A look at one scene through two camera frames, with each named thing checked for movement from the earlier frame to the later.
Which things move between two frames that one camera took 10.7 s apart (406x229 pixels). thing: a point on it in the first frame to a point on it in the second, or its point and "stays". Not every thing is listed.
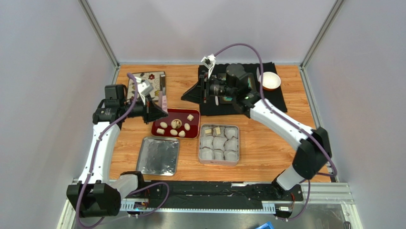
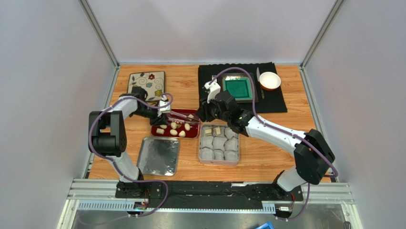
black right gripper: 203,88 to 204,111
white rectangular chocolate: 190,117 stays
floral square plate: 154,77 stays
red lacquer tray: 180,123 stays
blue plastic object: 268,225 stays
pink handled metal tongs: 163,101 to 171,119
